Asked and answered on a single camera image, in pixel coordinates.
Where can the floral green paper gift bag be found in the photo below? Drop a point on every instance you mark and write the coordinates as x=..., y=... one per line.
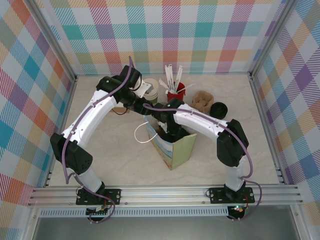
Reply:
x=182, y=152

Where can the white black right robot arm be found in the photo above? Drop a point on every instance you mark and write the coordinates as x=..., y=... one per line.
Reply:
x=200, y=117

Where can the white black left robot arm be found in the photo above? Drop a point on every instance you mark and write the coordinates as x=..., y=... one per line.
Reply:
x=85, y=122

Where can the red stir stick cup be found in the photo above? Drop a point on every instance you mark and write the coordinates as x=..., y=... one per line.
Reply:
x=176, y=96

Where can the stack of paper cups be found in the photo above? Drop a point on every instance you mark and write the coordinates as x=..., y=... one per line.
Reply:
x=153, y=87

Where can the stack of black cup lids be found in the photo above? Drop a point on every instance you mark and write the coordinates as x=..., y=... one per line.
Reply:
x=219, y=110

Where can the small controller circuit board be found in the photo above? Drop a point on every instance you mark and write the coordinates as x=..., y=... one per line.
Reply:
x=237, y=209
x=97, y=211

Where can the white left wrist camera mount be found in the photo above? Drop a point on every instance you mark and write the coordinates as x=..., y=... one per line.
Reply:
x=143, y=88

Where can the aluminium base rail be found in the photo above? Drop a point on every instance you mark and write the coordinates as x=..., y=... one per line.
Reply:
x=162, y=193

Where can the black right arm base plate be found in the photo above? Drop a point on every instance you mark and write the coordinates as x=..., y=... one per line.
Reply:
x=217, y=195

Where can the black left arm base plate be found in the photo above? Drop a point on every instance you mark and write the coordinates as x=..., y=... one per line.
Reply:
x=113, y=195

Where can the aluminium frame post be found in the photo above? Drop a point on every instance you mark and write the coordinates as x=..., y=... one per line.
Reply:
x=272, y=32
x=50, y=32

